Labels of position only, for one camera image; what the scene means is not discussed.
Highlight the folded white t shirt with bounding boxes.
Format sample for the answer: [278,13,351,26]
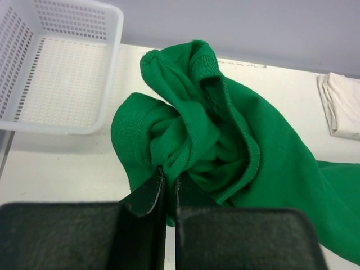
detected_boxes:
[317,73,359,140]

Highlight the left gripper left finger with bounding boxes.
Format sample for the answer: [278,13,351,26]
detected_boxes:
[1,168,166,269]

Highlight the green t shirt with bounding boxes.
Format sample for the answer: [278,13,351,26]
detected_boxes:
[110,40,359,264]

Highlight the white plastic basket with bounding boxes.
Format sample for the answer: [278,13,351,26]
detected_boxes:
[1,1,124,135]

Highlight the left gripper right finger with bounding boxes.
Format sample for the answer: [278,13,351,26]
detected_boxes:
[175,177,327,269]

